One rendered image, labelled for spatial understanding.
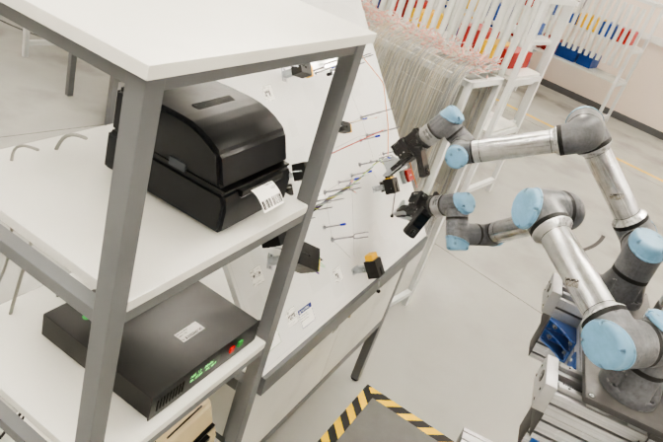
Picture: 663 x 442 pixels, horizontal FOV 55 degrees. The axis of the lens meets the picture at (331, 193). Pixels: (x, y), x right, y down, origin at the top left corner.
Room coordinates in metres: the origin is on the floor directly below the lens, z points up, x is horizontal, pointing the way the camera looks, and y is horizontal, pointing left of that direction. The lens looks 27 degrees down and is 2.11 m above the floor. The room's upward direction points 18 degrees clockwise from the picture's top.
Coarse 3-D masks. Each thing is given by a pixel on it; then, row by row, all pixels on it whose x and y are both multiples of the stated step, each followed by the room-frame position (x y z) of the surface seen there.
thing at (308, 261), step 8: (280, 248) 1.43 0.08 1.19; (304, 248) 1.47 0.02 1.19; (312, 248) 1.49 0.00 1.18; (272, 256) 1.53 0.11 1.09; (304, 256) 1.45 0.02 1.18; (312, 256) 1.48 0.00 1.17; (272, 264) 1.51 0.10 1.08; (304, 264) 1.44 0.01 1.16; (312, 264) 1.46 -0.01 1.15; (304, 272) 1.48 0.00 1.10
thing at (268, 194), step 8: (264, 184) 1.09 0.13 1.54; (272, 184) 1.10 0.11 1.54; (256, 192) 1.05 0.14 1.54; (264, 192) 1.07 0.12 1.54; (272, 192) 1.08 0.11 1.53; (264, 200) 1.05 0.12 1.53; (272, 200) 1.07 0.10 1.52; (280, 200) 1.09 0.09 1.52; (264, 208) 1.04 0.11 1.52; (272, 208) 1.06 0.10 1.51
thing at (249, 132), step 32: (192, 96) 1.14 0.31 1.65; (224, 96) 1.18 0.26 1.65; (160, 128) 1.04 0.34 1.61; (192, 128) 1.02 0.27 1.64; (224, 128) 1.06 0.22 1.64; (256, 128) 1.13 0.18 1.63; (160, 160) 1.05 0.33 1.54; (192, 160) 1.01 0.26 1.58; (224, 160) 1.01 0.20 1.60; (256, 160) 1.09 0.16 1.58; (160, 192) 1.03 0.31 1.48; (192, 192) 1.01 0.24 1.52; (224, 192) 0.99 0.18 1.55; (224, 224) 0.99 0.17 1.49
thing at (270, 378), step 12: (408, 252) 2.20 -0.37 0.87; (396, 264) 2.08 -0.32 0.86; (384, 276) 1.98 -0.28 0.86; (372, 288) 1.90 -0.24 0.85; (360, 300) 1.82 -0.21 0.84; (348, 312) 1.74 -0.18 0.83; (324, 324) 1.60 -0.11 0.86; (336, 324) 1.67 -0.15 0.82; (312, 336) 1.52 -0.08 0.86; (324, 336) 1.60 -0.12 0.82; (300, 348) 1.46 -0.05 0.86; (312, 348) 1.54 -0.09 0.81; (288, 360) 1.39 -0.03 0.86; (276, 372) 1.34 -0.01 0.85; (264, 384) 1.29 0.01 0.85
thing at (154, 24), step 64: (0, 0) 0.80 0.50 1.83; (64, 0) 0.83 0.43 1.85; (128, 0) 0.93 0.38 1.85; (192, 0) 1.05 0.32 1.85; (256, 0) 1.20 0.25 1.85; (128, 64) 0.71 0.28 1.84; (192, 64) 0.76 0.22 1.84; (256, 64) 0.92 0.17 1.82; (128, 128) 0.71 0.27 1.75; (320, 128) 1.22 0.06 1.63; (0, 192) 0.91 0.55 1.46; (64, 192) 0.97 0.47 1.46; (128, 192) 0.71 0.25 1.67; (64, 256) 0.80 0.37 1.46; (128, 256) 0.72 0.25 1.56; (192, 256) 0.90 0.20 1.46; (0, 320) 1.01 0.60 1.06; (128, 320) 0.75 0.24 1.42; (0, 384) 0.86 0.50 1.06; (64, 384) 0.90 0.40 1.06; (256, 384) 1.22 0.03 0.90
